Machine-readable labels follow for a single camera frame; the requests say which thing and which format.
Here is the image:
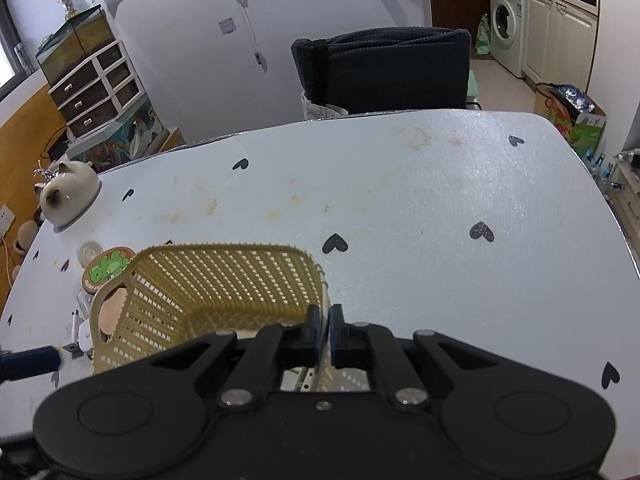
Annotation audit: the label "white power adapter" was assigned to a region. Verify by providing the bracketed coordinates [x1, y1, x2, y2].
[64, 310, 93, 359]

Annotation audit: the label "round wooden lid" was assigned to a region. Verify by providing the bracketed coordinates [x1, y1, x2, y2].
[98, 287, 128, 336]

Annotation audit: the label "white kitchen cabinets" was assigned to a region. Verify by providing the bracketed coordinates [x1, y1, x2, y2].
[522, 0, 598, 91]

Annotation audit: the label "white washing machine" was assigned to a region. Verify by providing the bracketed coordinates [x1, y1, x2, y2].
[489, 0, 525, 79]

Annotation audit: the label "cat-shaped ceramic teapot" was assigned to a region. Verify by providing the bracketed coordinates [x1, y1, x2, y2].
[34, 160, 101, 231]

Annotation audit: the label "green cardboard box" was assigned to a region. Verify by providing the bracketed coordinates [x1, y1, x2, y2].
[548, 84, 606, 158]

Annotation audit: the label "cork coaster green elephant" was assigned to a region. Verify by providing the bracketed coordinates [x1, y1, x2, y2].
[82, 246, 136, 295]

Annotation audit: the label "glass fish tank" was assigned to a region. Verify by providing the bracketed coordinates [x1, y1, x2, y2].
[36, 6, 115, 87]

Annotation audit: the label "dark blue chair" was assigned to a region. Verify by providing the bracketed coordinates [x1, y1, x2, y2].
[291, 27, 472, 115]

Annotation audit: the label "white drawer cabinet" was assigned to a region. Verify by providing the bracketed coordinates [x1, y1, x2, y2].
[49, 40, 145, 139]

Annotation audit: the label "beige plastic woven basket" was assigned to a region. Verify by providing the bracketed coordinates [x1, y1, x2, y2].
[88, 242, 332, 394]

